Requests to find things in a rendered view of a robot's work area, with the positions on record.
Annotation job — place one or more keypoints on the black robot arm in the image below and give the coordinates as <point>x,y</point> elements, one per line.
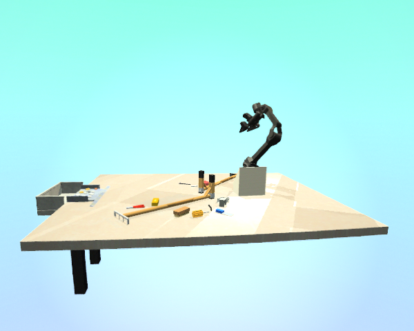
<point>272,139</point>

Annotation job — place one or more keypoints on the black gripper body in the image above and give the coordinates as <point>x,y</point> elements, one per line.
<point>251,123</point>

